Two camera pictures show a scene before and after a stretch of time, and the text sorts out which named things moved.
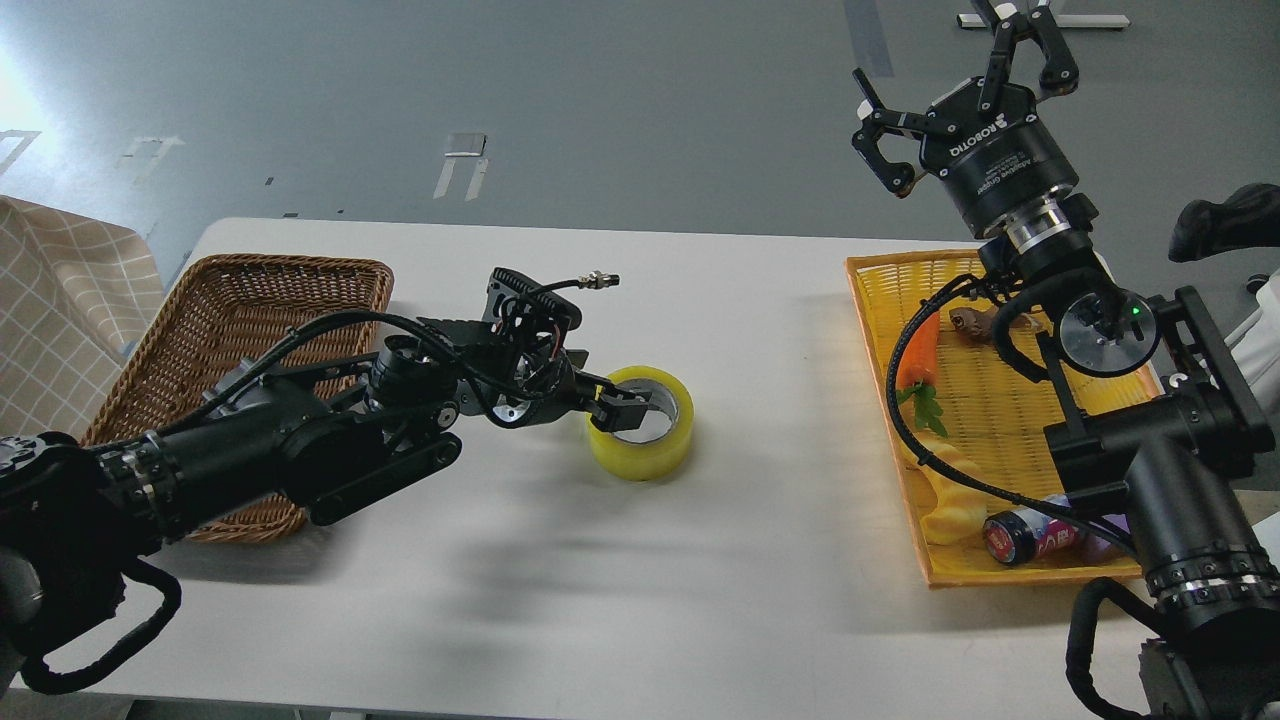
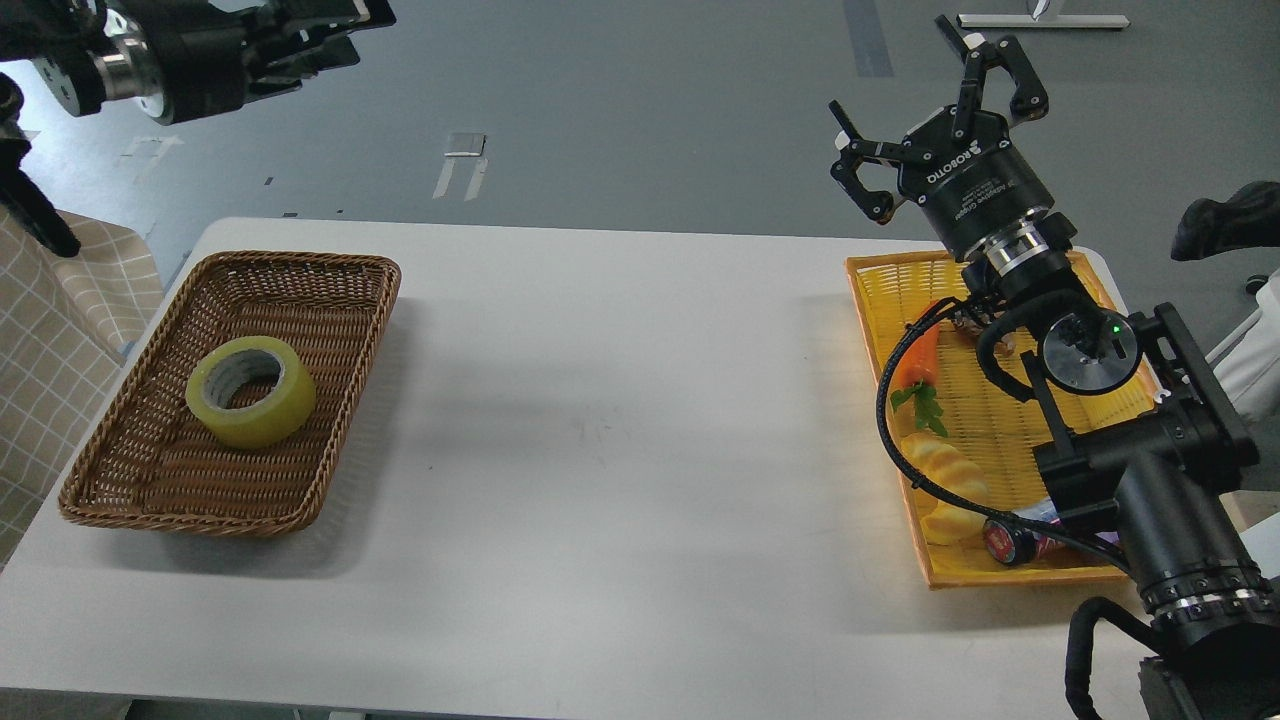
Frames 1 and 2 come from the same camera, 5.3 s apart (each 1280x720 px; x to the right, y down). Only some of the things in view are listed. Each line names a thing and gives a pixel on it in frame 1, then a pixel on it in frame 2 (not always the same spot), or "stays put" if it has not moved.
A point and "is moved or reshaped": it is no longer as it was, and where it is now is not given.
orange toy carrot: x=916 y=374 stays put
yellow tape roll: x=628 y=460 is moved or reshaped
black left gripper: x=546 y=386 to x=212 y=56
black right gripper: x=996 y=162 to x=977 y=183
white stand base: x=1076 y=21 stays put
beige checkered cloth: x=76 y=293 stays put
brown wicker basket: x=292 y=317 stays put
